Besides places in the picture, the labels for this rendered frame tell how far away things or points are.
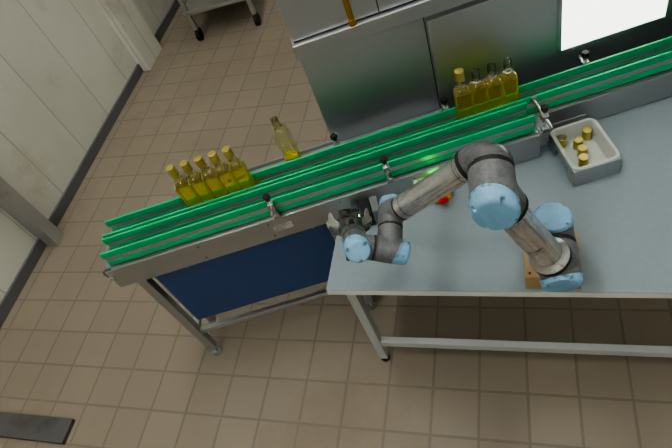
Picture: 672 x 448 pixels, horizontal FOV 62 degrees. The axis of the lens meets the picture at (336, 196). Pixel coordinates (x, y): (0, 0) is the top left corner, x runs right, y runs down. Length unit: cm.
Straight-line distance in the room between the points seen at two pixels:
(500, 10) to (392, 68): 43
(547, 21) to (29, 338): 326
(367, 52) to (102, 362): 225
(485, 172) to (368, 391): 157
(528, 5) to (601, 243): 87
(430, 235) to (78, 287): 243
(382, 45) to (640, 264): 115
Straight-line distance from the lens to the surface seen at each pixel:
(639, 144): 240
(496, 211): 138
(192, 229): 228
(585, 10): 235
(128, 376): 333
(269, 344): 299
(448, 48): 219
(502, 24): 222
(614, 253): 209
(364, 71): 219
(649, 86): 248
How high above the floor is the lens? 250
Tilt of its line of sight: 48 degrees down
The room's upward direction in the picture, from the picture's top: 24 degrees counter-clockwise
